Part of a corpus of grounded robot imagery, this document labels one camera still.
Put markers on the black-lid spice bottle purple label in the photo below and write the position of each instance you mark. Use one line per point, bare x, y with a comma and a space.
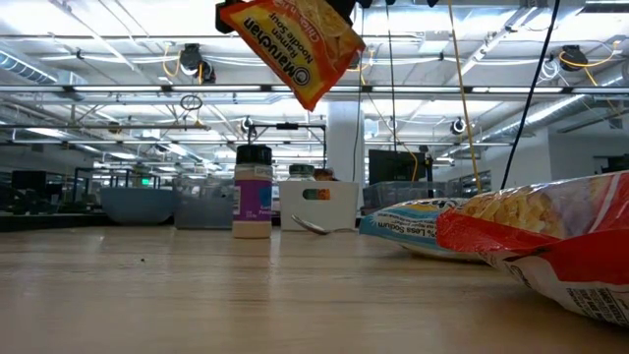
253, 196

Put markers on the white plastic bin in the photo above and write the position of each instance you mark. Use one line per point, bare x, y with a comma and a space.
339, 214

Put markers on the silver ceiling duct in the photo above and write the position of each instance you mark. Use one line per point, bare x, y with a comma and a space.
545, 115
29, 69

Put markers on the dark background table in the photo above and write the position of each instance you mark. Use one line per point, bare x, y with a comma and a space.
49, 221

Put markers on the black overhead camera stand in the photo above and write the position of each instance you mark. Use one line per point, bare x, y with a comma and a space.
287, 127

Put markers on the green-lid spice jar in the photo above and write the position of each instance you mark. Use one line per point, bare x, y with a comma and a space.
301, 172

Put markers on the clear plastic bin right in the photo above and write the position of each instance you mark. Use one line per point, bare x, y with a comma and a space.
417, 193

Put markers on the blue bowl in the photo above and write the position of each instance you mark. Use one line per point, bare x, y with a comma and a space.
137, 206

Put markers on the orange ramen packet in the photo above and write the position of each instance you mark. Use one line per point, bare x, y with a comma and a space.
300, 44

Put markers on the dark background monitor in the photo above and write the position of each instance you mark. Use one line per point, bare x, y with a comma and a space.
29, 182

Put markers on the long ceiling light bar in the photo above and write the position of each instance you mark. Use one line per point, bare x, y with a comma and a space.
221, 89

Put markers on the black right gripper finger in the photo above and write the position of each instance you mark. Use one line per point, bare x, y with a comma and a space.
223, 22

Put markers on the blue-edged ramen packet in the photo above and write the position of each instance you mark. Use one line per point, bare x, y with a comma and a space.
408, 228

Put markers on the red ramen packet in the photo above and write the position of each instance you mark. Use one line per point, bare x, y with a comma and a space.
565, 255

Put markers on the black computer monitor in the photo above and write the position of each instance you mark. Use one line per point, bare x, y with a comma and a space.
393, 167

